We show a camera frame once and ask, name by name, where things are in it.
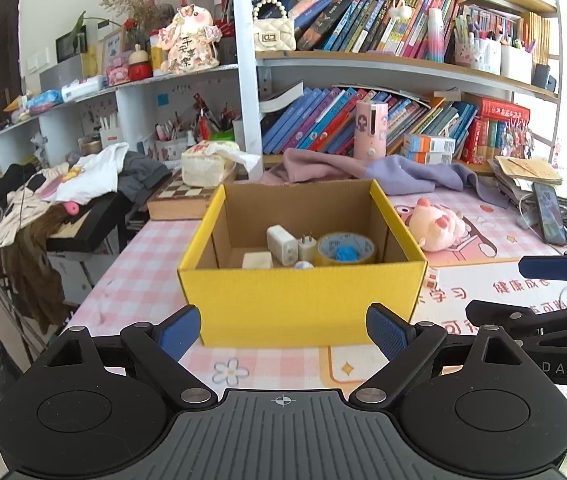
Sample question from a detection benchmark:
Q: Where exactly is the white and wood bookshelf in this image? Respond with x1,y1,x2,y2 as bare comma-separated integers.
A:
231,0,564,181

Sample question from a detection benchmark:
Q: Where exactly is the black smartphone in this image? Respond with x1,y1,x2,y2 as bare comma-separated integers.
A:
532,181,567,246

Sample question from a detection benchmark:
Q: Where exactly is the yellow tape roll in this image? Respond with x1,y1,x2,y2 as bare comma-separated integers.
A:
315,232,377,267

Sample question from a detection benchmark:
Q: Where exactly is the white rectangular block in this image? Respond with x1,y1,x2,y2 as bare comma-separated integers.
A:
241,251,275,269

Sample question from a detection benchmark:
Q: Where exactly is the long white box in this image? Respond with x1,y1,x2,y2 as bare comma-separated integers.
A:
60,75,106,102

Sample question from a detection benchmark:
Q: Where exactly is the blue wet wipes pack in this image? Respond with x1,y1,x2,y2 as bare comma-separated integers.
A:
26,88,65,114

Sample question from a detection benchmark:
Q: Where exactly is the pink cloth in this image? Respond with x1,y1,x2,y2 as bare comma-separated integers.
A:
262,147,375,185

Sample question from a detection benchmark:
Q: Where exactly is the patterned pen holder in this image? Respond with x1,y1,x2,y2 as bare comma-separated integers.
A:
453,15,503,74

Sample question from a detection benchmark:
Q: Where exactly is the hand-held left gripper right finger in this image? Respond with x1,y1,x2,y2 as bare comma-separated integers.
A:
347,303,527,408

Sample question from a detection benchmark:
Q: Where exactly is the green pen cup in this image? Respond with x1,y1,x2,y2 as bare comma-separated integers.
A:
192,92,237,144

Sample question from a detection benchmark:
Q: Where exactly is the small white plug adapter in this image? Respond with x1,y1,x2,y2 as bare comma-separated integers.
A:
297,232,319,263

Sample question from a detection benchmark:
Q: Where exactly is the grey storage box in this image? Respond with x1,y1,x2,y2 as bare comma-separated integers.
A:
38,54,87,94

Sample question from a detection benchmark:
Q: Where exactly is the upright row of blue books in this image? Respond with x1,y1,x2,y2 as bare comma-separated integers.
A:
260,85,480,159

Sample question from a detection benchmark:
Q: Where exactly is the purple cloth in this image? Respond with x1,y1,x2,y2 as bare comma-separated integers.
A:
365,154,510,209

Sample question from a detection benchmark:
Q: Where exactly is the leaning row of books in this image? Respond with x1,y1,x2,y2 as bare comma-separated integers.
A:
288,0,465,59

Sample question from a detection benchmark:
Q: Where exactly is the bunch of keychains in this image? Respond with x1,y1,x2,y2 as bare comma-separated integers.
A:
503,120,535,159

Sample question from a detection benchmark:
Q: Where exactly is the dried flower bouquet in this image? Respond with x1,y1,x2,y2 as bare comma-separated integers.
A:
100,0,170,47

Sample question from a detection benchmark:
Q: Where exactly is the pile of clothes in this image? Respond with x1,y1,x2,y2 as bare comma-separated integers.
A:
0,142,130,256

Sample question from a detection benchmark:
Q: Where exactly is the pink printed box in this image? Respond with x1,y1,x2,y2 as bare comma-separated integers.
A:
106,57,132,86

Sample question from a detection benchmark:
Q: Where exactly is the pink pig plush toy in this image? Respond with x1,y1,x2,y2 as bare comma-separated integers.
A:
403,197,467,253

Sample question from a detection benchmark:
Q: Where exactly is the wooden chessboard box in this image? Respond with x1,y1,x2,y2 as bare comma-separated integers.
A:
147,167,237,222

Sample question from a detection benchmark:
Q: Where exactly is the pink cylindrical device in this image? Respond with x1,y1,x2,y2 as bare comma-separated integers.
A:
354,99,389,161

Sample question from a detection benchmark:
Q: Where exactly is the orange and white carton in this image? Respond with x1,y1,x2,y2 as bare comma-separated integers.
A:
403,133,457,154
403,150,453,166

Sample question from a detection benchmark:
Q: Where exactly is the black picture frame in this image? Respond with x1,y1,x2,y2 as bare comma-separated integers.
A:
54,25,89,63

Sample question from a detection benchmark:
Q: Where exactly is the white low cabinet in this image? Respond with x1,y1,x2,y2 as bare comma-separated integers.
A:
0,62,244,162

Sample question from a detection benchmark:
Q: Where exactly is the grey garment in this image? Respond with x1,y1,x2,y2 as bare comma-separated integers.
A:
118,150,174,212

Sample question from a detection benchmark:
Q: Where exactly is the thick red dictionary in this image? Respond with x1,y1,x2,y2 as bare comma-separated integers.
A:
460,93,532,165

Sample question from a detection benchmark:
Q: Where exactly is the white tissue pack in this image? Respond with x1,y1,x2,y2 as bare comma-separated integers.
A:
180,140,262,189

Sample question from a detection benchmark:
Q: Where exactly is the stack of brown papers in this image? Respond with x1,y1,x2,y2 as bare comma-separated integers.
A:
488,154,565,189

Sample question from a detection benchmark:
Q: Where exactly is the brown garment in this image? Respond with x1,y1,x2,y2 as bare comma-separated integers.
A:
0,204,82,337

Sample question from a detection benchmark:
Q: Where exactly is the pink checked tablecloth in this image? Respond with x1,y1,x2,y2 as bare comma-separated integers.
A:
62,179,567,392

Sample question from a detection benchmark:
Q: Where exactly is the yellow cardboard box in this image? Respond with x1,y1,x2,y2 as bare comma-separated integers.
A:
177,178,429,349

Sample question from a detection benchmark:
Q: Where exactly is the white quilted pearl handbag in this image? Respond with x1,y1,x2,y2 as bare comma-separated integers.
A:
252,0,297,53

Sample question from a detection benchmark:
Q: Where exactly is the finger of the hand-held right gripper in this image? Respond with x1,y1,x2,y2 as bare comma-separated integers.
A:
518,240,567,292
465,298,567,339

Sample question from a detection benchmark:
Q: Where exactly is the floral pig ornament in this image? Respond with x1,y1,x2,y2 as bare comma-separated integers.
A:
157,3,222,76

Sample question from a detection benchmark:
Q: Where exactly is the black electronic keyboard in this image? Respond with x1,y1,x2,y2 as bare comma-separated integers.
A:
0,189,130,255

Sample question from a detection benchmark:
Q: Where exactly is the white pen holder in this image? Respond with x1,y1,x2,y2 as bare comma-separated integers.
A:
500,35,535,86

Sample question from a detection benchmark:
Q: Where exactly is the black garment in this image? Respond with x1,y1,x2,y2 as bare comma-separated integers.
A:
0,162,40,207

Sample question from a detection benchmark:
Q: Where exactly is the black speaker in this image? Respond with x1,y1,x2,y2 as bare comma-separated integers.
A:
532,62,559,92

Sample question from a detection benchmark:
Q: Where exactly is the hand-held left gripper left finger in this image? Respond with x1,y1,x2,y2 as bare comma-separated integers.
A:
46,304,218,409

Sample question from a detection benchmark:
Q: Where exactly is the large white charger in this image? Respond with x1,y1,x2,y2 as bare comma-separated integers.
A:
266,225,299,267

